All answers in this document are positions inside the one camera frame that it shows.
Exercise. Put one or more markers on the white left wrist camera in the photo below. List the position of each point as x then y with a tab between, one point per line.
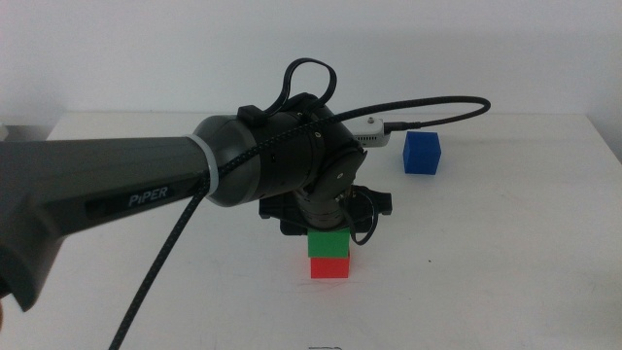
371	133

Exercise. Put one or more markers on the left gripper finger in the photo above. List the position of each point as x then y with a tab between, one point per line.
296	231

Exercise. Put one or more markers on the red cube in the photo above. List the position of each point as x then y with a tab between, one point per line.
330	268

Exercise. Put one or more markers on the blue cube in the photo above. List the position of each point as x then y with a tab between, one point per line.
421	153

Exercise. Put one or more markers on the green cube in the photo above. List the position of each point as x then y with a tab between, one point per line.
328	243

